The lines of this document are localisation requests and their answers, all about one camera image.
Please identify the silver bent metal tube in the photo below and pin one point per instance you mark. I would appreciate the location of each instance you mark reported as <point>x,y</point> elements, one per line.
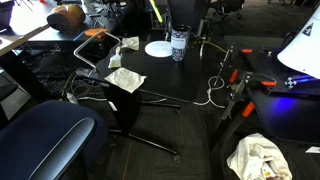
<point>86,42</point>

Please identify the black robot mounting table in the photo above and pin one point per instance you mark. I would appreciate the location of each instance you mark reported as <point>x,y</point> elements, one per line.
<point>293,123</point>

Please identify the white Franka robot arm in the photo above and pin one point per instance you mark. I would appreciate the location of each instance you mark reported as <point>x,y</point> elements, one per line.
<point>300,50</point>

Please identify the black bin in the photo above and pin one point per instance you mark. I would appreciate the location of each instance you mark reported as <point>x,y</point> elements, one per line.
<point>6,13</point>

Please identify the grey desk side panel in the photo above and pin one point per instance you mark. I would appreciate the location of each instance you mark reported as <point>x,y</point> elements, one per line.
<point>15,105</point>

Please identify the black white speckled cup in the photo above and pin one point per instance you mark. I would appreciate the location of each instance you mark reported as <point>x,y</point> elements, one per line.
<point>180,50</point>

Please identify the black table pedestal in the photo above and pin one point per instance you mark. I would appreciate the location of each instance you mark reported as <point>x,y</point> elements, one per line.
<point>125,110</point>

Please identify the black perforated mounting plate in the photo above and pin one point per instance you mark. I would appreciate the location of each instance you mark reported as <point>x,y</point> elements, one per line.
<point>263,63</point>

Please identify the white cloth bundle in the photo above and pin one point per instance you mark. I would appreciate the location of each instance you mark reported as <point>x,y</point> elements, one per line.
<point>256,156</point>

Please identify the black rolling chair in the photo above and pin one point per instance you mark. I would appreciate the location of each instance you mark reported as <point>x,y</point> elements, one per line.
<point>230,8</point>

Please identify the blue mesh-back office chair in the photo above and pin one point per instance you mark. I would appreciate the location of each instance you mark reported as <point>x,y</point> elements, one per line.
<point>40,140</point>

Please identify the black desk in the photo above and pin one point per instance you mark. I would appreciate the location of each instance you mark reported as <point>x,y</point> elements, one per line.
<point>60,35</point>

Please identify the green marker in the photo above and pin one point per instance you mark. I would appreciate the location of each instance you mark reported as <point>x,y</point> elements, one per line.
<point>156,11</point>

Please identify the white paper sheet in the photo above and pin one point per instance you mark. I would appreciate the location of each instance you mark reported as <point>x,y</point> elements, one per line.
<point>313,150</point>

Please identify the light wooden desk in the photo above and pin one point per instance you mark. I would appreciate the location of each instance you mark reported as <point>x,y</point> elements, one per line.
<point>23,38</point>

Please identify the white round plate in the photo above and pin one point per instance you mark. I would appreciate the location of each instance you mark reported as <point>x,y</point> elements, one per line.
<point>156,49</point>

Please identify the black padded chair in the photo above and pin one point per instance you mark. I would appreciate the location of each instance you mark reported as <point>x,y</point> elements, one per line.
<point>188,13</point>

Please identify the orange flat object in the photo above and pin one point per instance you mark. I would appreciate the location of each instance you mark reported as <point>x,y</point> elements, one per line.
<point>95,32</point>

